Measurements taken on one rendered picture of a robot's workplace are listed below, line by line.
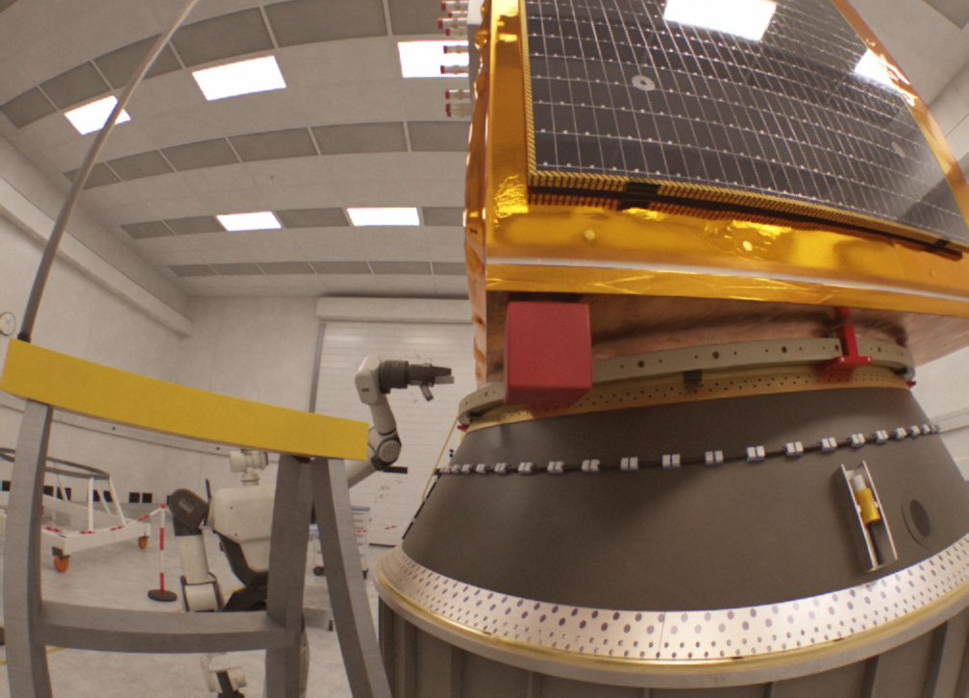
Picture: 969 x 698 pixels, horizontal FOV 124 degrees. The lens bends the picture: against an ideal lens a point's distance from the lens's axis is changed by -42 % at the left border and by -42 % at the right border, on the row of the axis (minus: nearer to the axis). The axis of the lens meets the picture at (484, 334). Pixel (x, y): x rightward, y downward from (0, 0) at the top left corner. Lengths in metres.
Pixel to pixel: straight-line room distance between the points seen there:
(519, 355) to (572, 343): 0.08
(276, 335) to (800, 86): 10.22
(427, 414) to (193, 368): 5.81
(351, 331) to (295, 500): 9.27
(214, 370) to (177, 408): 10.63
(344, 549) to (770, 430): 0.76
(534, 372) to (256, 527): 0.96
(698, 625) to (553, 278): 0.60
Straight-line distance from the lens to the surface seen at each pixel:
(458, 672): 0.96
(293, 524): 0.62
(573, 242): 0.75
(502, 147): 0.86
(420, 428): 9.07
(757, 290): 0.85
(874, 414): 1.11
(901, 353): 1.34
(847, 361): 1.06
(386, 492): 9.12
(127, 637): 0.65
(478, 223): 0.79
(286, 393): 10.04
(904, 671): 0.98
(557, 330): 0.69
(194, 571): 1.43
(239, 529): 1.36
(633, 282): 0.75
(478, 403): 1.27
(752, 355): 0.96
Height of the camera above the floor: 1.46
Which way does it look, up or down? 18 degrees up
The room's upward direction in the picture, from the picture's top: 1 degrees clockwise
